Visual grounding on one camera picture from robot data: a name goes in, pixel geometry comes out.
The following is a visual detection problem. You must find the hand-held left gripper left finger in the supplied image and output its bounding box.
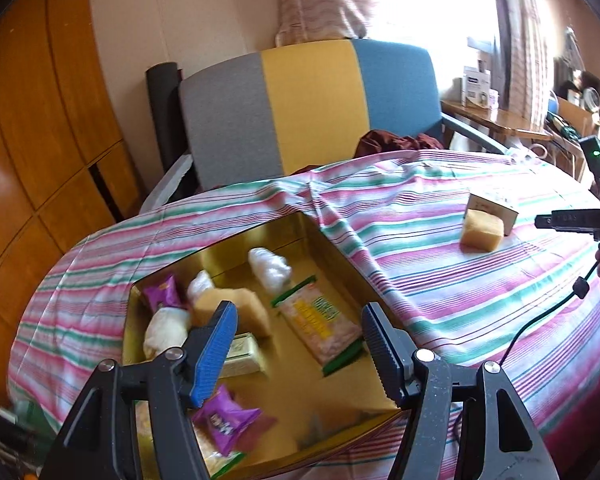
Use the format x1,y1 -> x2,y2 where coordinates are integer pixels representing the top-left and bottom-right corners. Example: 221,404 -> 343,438
40,300 -> 239,480

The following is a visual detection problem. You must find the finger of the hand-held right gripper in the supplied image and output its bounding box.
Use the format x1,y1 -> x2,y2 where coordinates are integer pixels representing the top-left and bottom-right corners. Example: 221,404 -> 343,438
535,210 -> 600,233

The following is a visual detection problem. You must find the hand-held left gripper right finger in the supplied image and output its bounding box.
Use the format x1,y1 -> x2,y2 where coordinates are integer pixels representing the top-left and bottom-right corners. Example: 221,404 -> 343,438
361,302 -> 561,480

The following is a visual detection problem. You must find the small green gold box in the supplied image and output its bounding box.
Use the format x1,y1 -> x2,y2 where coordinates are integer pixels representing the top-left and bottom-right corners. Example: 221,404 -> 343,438
219,332 -> 266,380

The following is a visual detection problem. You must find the purple snack packet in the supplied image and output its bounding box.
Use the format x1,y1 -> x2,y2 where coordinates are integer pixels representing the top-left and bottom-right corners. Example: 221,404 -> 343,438
141,275 -> 182,313
190,385 -> 277,456

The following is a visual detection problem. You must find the green edged snack packet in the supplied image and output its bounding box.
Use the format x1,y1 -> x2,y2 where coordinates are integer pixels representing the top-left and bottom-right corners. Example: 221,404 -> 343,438
271,275 -> 368,378

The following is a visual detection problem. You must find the clear plastic wrap ball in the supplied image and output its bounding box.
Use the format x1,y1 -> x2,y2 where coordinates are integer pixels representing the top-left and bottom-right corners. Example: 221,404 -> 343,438
248,247 -> 293,291
186,270 -> 215,306

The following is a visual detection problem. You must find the gold metal tin box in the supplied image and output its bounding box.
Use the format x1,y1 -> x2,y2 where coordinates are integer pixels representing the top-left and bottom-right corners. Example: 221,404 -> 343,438
121,211 -> 403,480

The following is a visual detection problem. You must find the small cardboard box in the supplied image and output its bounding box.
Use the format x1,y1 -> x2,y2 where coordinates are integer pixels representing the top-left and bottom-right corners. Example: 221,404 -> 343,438
467,192 -> 520,237

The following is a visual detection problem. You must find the striped pink green tablecloth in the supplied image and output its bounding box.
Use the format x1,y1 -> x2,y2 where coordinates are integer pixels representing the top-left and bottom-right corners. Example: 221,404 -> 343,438
7,150 -> 600,480

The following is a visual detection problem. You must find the wooden side table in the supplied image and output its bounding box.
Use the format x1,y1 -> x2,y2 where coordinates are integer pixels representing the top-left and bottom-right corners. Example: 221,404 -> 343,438
440,100 -> 553,148

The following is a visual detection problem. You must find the striped side curtain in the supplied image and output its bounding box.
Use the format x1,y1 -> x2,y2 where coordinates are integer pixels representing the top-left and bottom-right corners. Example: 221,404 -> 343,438
495,0 -> 556,131

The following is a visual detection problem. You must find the white printed carton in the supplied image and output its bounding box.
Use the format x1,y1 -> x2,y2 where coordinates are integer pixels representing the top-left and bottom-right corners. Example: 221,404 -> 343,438
461,67 -> 493,108

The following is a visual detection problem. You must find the white foam strip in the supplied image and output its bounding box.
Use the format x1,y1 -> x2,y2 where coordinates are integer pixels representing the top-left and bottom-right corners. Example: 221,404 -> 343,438
139,152 -> 196,216

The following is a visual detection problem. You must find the maroon cloth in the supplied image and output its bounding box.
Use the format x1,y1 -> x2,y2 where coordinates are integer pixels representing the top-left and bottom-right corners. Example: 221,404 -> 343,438
355,130 -> 446,158

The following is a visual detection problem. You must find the window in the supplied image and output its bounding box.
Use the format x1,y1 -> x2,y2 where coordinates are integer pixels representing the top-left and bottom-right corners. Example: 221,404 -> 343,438
365,0 -> 511,96

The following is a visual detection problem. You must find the grey yellow blue chair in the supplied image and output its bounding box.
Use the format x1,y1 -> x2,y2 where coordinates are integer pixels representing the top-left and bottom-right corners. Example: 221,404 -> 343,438
177,39 -> 508,193

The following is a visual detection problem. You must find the wooden wardrobe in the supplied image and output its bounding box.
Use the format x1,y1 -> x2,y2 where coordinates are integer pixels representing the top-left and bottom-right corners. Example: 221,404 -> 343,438
0,0 -> 148,381

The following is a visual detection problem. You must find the pale patterned curtain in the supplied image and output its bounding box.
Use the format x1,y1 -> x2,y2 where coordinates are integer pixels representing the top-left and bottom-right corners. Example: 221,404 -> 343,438
275,0 -> 376,48

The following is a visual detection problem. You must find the white cable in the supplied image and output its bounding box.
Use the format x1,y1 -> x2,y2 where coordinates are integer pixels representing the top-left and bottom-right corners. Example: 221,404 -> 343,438
507,142 -> 551,163

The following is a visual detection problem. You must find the black cable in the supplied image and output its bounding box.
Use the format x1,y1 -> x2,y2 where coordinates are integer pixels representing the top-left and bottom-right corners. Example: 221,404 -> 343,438
450,260 -> 600,441

